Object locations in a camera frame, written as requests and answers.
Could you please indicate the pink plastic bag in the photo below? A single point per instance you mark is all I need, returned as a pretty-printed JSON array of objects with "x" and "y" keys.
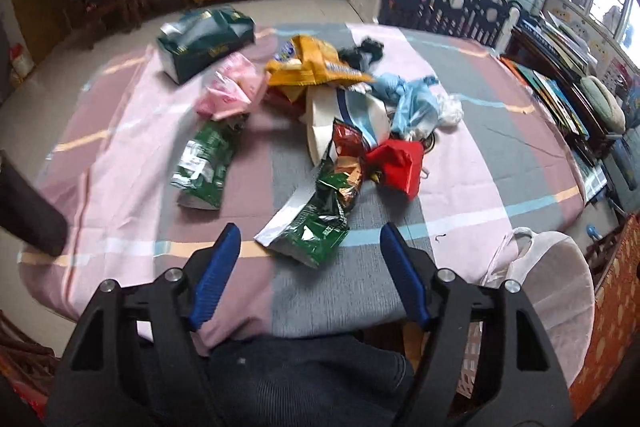
[{"x": 232, "y": 87}]

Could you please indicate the dark green crumpled packet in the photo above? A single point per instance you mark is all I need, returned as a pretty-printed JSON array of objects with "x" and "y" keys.
[{"x": 362, "y": 52}]

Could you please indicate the navy play fence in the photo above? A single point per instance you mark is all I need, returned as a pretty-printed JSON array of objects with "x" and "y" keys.
[{"x": 450, "y": 7}]

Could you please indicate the orange patterned cloth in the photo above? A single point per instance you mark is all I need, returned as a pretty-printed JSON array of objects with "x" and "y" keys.
[{"x": 615, "y": 317}]

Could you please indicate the dark green tissue box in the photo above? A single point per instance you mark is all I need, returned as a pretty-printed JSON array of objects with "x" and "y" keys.
[{"x": 200, "y": 42}]

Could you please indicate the person's dark jeans legs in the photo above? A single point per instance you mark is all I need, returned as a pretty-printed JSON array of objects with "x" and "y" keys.
[{"x": 300, "y": 382}]

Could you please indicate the dark cloth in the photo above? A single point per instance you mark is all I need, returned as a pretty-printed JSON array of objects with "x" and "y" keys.
[{"x": 27, "y": 207}]

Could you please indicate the dark bookshelf with books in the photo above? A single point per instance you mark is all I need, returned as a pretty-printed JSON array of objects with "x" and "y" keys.
[{"x": 555, "y": 82}]

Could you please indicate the white plastic bag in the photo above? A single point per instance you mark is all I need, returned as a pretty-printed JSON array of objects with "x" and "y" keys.
[{"x": 550, "y": 287}]

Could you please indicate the white blue medicine box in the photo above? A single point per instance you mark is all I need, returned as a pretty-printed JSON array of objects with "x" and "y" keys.
[{"x": 320, "y": 117}]

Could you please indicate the yellow snack packet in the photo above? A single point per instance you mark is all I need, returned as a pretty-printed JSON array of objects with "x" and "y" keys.
[{"x": 310, "y": 62}]

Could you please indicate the pink grey checked tablecloth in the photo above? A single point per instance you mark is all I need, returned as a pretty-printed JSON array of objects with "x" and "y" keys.
[{"x": 465, "y": 207}]

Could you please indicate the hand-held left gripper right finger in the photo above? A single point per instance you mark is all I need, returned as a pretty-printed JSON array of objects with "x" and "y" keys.
[{"x": 406, "y": 279}]

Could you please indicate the red brown snack packet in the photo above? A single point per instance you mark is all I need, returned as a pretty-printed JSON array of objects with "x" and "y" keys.
[{"x": 348, "y": 154}]

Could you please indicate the green snack packet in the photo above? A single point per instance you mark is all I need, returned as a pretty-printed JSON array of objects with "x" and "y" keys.
[
  {"x": 315, "y": 224},
  {"x": 202, "y": 162}
]

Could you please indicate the grey green cushion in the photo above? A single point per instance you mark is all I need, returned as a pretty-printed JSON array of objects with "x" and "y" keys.
[{"x": 602, "y": 102}]

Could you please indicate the smooth blue face mask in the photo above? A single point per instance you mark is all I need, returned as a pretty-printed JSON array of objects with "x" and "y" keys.
[{"x": 415, "y": 114}]

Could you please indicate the white plastic jug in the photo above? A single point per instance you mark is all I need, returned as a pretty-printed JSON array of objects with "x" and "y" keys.
[{"x": 22, "y": 63}]

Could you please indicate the textured blue cloth mask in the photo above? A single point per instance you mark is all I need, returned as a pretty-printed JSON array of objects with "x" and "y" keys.
[{"x": 390, "y": 87}]

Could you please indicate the red box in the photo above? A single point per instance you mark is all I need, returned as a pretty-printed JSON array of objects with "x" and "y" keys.
[{"x": 397, "y": 164}]

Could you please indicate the white plastic wad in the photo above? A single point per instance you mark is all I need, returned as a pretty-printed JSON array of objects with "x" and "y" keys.
[{"x": 449, "y": 112}]

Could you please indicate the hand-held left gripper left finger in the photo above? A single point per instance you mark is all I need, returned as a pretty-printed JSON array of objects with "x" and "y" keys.
[{"x": 217, "y": 279}]

